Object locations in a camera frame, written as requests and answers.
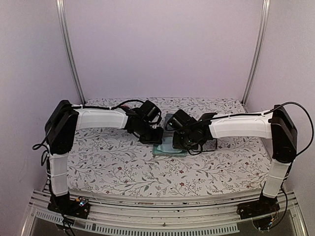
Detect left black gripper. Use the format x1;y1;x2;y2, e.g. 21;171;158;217
133;120;164;145

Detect beige-grey glasses case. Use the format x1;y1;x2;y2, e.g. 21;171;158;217
152;136;187;157

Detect light blue cloth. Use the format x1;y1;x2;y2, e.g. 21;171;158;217
157;137;182;153

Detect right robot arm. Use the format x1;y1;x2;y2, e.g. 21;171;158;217
165;101;309;214

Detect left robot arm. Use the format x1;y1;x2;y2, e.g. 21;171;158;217
32;100;163;213

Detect thin black-framed glasses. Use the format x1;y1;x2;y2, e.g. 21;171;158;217
202;139;218;152

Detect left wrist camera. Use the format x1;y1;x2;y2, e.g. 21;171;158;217
151;117;162;129

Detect front aluminium rail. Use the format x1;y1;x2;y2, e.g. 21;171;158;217
23;188;308;236

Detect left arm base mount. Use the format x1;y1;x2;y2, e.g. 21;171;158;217
47;190;91;219

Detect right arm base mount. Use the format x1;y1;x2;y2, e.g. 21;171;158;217
236;192;280;219

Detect left aluminium post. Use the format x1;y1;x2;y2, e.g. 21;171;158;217
56;0;86;104

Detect aluminium post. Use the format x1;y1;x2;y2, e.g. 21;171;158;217
241;0;271;106
56;0;86;104

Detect right aluminium post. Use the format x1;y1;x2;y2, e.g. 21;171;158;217
241;0;271;106

